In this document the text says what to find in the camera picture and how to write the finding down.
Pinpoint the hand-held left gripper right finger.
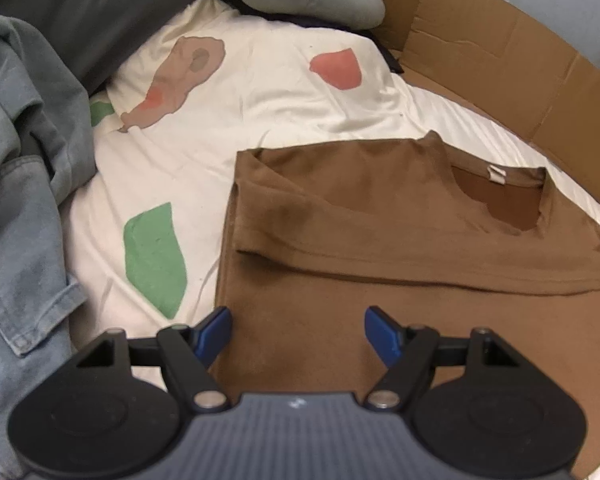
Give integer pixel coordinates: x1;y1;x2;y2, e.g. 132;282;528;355
364;305;523;412

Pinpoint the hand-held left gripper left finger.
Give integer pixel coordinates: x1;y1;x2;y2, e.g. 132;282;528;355
75;306;233;413

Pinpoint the brown printed t-shirt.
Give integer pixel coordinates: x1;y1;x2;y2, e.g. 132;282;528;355
214;130;600;480

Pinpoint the blue denim garment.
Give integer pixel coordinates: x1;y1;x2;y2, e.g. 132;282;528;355
0;12;98;480

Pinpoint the cream printed bear blanket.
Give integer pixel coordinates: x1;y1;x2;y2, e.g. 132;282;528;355
60;0;600;480

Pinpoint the flattened cardboard sheet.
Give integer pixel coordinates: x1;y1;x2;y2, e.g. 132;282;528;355
320;0;600;208

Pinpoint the dark grey pillow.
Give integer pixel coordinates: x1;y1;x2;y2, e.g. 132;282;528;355
0;0;216;96

